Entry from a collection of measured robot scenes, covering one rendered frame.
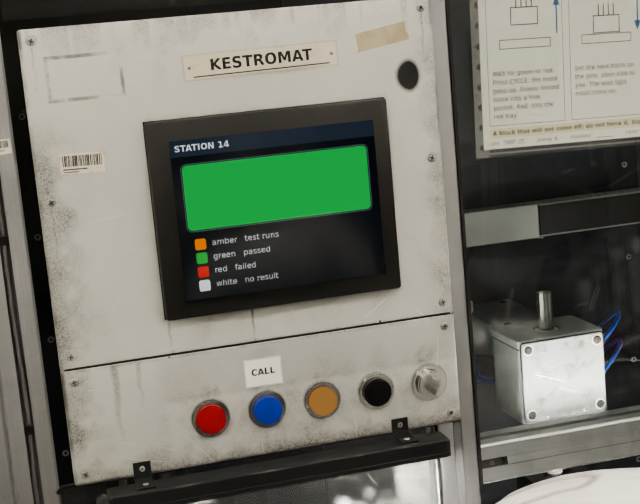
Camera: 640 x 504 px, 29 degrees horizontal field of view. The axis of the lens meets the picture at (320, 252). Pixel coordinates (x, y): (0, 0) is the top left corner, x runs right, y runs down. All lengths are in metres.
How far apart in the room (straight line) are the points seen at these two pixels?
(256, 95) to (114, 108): 0.14
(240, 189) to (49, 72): 0.22
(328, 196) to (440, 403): 0.27
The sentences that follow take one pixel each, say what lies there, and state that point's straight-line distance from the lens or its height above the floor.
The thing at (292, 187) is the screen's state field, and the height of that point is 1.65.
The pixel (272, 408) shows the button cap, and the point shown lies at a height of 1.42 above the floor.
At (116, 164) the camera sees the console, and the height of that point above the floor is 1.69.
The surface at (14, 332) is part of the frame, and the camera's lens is 1.29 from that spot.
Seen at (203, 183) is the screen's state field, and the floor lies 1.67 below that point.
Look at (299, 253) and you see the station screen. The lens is 1.28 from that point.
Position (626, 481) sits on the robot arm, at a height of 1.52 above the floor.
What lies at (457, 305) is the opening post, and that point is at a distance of 1.37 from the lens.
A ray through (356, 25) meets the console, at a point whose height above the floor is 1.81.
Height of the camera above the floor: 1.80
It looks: 10 degrees down
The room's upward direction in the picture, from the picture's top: 5 degrees counter-clockwise
